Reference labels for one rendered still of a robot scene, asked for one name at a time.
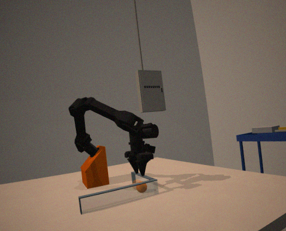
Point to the clear l-shaped low wall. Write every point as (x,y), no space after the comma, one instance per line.
(114,198)

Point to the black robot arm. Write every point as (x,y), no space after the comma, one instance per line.
(123,119)

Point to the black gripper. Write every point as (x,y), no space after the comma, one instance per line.
(136,157)

